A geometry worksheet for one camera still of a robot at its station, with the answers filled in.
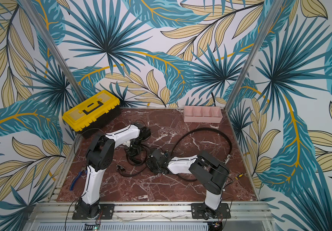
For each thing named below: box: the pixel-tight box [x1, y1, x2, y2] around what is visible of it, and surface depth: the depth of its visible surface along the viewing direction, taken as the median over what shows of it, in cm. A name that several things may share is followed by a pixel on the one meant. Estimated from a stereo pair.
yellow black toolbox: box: [62, 89, 122, 137], surface depth 97 cm
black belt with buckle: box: [115, 144, 150, 177], surface depth 87 cm
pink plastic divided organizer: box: [183, 105, 223, 124], surface depth 117 cm
